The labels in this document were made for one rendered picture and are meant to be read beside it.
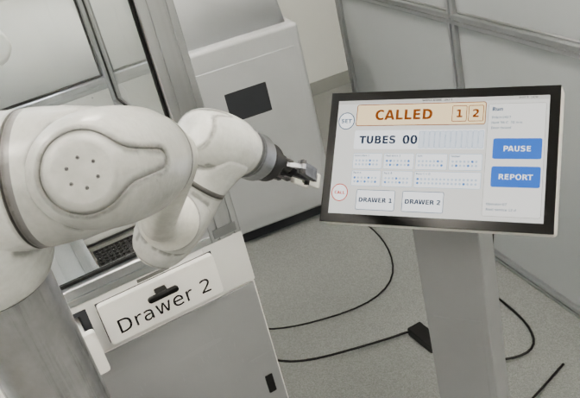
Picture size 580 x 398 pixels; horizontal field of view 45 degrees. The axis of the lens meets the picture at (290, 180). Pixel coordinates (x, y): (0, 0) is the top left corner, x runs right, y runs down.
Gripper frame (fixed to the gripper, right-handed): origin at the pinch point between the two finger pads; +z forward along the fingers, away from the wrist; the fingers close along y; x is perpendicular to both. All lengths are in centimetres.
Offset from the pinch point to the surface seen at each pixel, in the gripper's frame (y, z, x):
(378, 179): -9.4, 17.3, -3.3
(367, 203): -7.2, 17.3, 2.3
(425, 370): 7, 120, 47
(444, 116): -23.6, 17.3, -17.7
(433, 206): -22.6, 17.3, 2.4
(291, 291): 77, 146, 25
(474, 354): -25, 55, 35
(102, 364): 41, -8, 44
